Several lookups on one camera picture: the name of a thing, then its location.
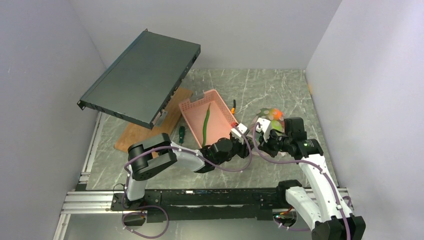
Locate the green handled screwdriver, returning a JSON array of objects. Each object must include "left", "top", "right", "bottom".
[{"left": 178, "top": 125, "right": 186, "bottom": 145}]

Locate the black orange small tool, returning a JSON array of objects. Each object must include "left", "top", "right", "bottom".
[{"left": 230, "top": 99, "right": 237, "bottom": 115}]

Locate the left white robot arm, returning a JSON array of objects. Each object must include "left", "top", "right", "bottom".
[{"left": 123, "top": 133, "right": 253, "bottom": 210}]

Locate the green fake apple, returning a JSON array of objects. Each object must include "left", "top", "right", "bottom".
[{"left": 270, "top": 120, "right": 285, "bottom": 133}]

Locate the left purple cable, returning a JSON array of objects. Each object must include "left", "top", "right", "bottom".
[{"left": 120, "top": 124, "right": 254, "bottom": 239}]

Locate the pink perforated plastic basket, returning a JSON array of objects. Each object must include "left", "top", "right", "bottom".
[{"left": 178, "top": 89, "right": 238, "bottom": 147}]

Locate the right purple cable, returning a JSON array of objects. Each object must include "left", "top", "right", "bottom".
[{"left": 252, "top": 121, "right": 352, "bottom": 240}]

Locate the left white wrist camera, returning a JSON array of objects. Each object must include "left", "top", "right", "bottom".
[{"left": 230, "top": 122, "right": 249, "bottom": 144}]

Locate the thin green fake chili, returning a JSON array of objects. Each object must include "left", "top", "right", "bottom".
[{"left": 201, "top": 103, "right": 211, "bottom": 147}]

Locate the orange fake fruit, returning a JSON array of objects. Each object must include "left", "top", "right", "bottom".
[{"left": 271, "top": 108, "right": 284, "bottom": 121}]

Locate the brown wooden board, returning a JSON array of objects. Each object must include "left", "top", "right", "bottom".
[{"left": 114, "top": 87, "right": 193, "bottom": 153}]

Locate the aluminium frame rail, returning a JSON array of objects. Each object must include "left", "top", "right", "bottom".
[{"left": 53, "top": 113, "right": 112, "bottom": 240}]

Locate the purple cable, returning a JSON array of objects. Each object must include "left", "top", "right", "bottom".
[
  {"left": 120, "top": 124, "right": 254, "bottom": 239},
  {"left": 252, "top": 121, "right": 352, "bottom": 240}
]

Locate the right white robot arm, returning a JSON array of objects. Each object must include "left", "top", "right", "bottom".
[{"left": 253, "top": 117, "right": 366, "bottom": 240}]

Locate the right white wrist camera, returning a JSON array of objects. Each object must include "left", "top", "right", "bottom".
[{"left": 255, "top": 117, "right": 272, "bottom": 138}]

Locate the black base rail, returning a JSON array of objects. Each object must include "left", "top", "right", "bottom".
[{"left": 110, "top": 187, "right": 290, "bottom": 223}]

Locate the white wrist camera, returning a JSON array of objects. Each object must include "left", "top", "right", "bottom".
[
  {"left": 255, "top": 117, "right": 272, "bottom": 138},
  {"left": 230, "top": 122, "right": 249, "bottom": 144}
]

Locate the clear zip top bag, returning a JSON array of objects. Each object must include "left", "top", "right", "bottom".
[{"left": 248, "top": 107, "right": 285, "bottom": 139}]

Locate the dark green rack server chassis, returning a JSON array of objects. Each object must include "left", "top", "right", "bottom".
[{"left": 77, "top": 29, "right": 201, "bottom": 129}]

